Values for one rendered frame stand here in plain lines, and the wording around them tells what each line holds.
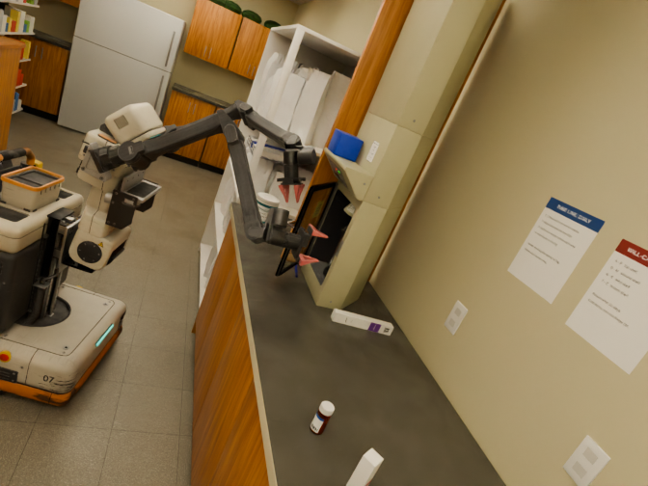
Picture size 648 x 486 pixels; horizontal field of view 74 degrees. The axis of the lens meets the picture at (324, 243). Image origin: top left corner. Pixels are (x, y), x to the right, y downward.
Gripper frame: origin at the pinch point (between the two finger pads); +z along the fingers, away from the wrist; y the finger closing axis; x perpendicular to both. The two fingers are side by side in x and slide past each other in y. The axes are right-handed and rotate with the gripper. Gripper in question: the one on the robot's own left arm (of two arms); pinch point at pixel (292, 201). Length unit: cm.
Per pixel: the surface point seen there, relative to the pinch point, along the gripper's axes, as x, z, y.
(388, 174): 0.9, -10.3, -39.4
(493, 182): -16, -6, -76
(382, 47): -24, -60, -32
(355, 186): 6.9, -6.1, -28.6
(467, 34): -2, -56, -65
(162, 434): 15, 110, 66
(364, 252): -2.1, 20.3, -29.7
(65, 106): -266, -89, 430
